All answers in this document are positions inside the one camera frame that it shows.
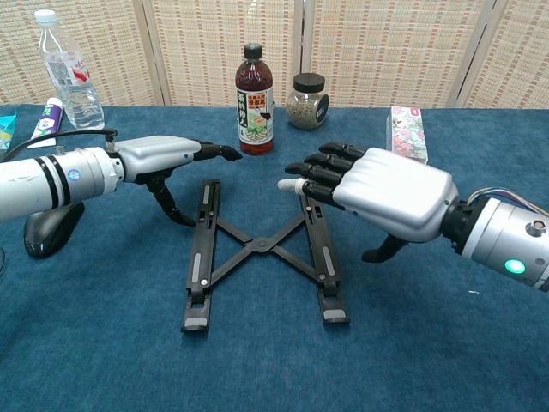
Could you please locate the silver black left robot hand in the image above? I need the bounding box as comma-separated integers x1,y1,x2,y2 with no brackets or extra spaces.
109,135,244,227

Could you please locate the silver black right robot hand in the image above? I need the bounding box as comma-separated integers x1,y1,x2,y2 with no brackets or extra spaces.
277,142,460,264

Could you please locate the black folding laptop stand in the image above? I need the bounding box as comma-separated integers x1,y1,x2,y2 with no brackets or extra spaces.
179,179,351,334

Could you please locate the floral paper box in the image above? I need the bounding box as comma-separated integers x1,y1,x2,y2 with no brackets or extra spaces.
385,106,430,167

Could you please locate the clear plastic water bottle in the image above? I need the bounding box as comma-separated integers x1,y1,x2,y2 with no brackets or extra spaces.
33,9,106,130

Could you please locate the white purple toothpaste tube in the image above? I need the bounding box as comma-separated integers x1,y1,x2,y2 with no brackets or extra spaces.
26,97,64,150

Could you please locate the dark tea drink bottle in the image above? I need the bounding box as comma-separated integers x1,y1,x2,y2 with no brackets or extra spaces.
234,43,275,157

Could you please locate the bamboo folding screen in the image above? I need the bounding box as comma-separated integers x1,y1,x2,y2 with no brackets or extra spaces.
0,0,549,109

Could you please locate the glass jar black lid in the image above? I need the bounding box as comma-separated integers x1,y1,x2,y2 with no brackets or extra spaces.
286,73,330,130

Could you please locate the black computer mouse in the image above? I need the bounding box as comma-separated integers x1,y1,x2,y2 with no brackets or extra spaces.
23,200,86,259

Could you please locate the teal snack bag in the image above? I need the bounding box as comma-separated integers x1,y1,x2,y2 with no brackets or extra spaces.
0,112,17,151

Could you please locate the blue table cloth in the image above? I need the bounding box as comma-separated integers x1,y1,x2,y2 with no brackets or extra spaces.
0,104,549,412

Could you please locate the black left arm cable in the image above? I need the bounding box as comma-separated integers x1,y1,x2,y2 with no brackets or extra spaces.
0,127,119,163

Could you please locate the coloured wrist wire bundle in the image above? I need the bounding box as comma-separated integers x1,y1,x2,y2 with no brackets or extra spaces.
468,185,544,214

